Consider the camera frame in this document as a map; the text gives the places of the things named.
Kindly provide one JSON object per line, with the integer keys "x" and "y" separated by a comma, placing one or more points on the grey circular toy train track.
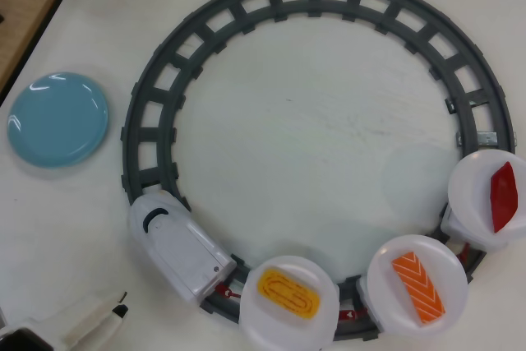
{"x": 139, "y": 121}

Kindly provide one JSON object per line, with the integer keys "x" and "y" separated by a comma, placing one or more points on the orange salmon toy sushi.
{"x": 419, "y": 285}

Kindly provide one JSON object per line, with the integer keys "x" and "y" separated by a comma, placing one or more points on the white Shinkansen toy locomotive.
{"x": 176, "y": 240}

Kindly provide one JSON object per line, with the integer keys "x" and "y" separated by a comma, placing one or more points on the white moving gripper finger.
{"x": 92, "y": 328}

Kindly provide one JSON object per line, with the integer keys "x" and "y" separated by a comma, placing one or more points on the white fixed gripper finger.
{"x": 88, "y": 310}

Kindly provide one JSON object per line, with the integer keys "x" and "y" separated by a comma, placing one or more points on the red tuna toy sushi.
{"x": 503, "y": 195}

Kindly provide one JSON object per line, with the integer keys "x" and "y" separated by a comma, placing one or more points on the blue round dish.
{"x": 57, "y": 121}

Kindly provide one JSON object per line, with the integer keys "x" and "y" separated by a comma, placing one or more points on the white plate train wagon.
{"x": 263, "y": 326}
{"x": 468, "y": 190}
{"x": 386, "y": 306}

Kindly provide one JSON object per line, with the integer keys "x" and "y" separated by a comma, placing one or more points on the yellow egg toy sushi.
{"x": 287, "y": 294}

